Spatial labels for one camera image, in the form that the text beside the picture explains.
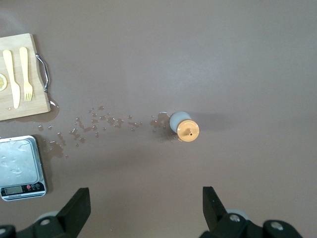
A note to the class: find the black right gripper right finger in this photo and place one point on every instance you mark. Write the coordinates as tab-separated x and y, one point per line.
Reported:
215	213

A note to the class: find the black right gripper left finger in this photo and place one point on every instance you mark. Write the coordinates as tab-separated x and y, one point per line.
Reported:
71	213

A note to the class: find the translucent squeeze bottle orange cap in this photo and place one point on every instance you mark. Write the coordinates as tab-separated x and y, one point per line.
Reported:
187	130

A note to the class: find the silver digital kitchen scale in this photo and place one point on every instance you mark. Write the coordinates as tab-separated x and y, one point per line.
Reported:
17	161

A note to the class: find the lemon slice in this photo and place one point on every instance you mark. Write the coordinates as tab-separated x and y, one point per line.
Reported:
2	81

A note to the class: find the yellow plastic fork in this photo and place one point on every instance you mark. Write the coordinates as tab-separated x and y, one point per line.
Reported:
24	69

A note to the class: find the yellow plastic knife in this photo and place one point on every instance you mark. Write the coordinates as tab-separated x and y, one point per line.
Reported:
11	72

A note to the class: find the brown table mat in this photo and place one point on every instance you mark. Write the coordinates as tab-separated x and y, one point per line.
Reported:
173	62

